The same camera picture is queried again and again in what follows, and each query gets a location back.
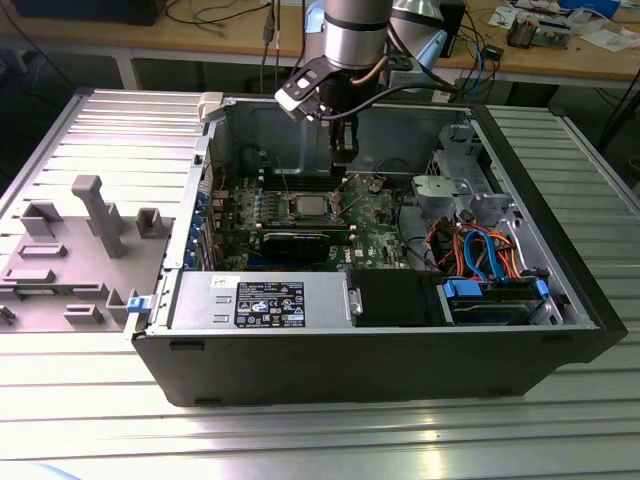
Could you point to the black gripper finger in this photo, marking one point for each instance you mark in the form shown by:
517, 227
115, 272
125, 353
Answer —
345, 160

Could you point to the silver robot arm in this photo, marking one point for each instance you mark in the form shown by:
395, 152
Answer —
355, 35

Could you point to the coin battery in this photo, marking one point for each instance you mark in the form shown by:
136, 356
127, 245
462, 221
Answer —
375, 187

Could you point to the green motherboard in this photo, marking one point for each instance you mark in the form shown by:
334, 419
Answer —
370, 240

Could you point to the metal drive cage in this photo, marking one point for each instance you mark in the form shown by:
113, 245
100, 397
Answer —
440, 187

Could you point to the black graphics card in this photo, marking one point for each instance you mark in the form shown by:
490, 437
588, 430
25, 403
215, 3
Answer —
295, 247

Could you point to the tall black box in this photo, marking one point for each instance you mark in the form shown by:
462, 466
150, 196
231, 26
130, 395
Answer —
455, 30

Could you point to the wooden desk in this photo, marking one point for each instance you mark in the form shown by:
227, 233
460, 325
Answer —
210, 37

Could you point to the black drive bay shroud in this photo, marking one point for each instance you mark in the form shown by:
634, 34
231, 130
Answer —
390, 300

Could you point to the small black box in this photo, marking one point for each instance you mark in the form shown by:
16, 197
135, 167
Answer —
493, 52

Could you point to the brown transformer device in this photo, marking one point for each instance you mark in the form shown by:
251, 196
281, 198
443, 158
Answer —
522, 32

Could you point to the grey power supply unit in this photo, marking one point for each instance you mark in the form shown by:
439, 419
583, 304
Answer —
200, 300

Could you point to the black PC case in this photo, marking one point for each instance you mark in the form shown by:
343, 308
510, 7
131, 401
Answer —
350, 370

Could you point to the hard disk in blue carrier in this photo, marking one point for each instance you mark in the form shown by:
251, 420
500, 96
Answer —
490, 312

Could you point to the green circuit board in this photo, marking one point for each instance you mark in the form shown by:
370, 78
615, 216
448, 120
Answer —
552, 35

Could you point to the blue case latch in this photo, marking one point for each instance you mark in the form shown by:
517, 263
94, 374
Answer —
137, 305

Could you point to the blue box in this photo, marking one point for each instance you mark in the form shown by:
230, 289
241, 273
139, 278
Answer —
590, 6

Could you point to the black flat device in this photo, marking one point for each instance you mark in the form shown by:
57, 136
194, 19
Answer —
85, 10

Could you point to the white paper sheets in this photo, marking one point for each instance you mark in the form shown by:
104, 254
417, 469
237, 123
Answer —
607, 40

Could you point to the grey parts rack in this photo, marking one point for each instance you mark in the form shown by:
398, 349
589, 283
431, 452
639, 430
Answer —
75, 270

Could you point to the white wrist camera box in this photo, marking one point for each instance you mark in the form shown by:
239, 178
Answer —
300, 90

